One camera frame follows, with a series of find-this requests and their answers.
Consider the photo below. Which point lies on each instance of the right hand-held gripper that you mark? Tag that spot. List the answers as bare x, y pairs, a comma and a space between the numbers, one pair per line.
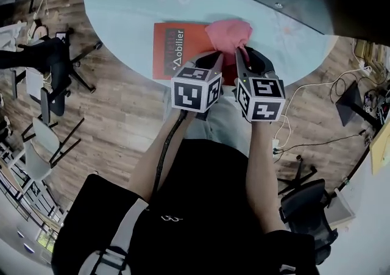
265, 100

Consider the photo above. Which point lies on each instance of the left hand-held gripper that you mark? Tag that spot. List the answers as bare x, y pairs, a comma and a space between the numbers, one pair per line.
187, 94

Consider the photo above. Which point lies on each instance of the pink cloth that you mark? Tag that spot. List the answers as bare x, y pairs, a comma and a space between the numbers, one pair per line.
230, 34

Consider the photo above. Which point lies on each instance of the red book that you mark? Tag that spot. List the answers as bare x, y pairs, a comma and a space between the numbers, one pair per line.
161, 54

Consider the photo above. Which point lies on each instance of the person's left forearm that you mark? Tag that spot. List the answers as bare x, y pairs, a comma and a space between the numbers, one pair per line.
146, 170

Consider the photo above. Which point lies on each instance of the person's right forearm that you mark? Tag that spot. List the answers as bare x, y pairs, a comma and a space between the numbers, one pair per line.
262, 176

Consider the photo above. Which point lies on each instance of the person's grey trousers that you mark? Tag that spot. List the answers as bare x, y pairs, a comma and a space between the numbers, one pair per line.
219, 127

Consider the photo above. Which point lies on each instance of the white power strip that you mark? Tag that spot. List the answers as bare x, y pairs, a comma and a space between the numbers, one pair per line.
367, 69
275, 145

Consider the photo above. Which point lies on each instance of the round table with floral tablecloth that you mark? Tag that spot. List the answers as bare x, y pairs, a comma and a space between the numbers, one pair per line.
122, 8

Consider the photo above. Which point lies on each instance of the stack of cardboard boxes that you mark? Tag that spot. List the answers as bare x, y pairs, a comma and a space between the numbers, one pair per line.
371, 54

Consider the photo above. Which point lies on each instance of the person's black shirt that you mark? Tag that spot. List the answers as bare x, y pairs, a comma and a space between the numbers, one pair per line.
207, 206

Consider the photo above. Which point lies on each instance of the wooden desk with black stand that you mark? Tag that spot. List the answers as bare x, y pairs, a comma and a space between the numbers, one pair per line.
379, 152

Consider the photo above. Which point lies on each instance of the black mesh office chair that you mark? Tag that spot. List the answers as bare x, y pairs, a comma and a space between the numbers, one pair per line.
39, 54

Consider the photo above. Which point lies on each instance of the white laptop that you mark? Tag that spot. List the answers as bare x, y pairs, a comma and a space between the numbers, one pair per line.
33, 81

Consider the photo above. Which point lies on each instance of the grey plastic chair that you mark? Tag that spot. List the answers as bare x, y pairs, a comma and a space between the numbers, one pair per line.
38, 158

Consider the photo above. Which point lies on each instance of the metal shelf rack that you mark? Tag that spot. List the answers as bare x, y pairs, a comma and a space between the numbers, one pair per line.
30, 194

